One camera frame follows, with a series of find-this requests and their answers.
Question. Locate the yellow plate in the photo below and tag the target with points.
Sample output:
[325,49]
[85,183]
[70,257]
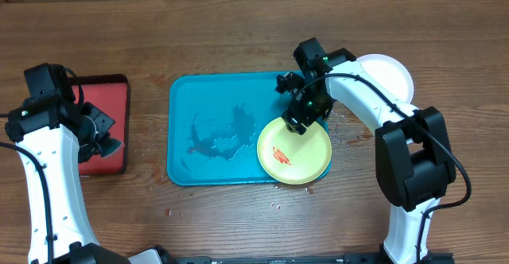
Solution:
[291,158]

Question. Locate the dark red tray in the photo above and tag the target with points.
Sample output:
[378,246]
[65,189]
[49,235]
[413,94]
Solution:
[110,94]

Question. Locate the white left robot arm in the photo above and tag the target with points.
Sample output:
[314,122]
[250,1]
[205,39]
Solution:
[52,141]

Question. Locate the teal plastic tray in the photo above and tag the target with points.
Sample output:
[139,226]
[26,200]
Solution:
[214,125]

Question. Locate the dark green bow-shaped sponge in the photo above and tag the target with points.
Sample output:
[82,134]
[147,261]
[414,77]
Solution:
[109,146]

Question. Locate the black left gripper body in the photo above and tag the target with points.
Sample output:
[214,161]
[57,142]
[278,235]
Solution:
[99,125]

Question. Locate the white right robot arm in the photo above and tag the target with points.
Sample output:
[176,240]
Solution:
[414,164]

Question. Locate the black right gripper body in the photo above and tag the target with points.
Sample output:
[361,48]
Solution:
[316,108]

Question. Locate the white plate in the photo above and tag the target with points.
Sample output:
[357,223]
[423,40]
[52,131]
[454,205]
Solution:
[390,73]

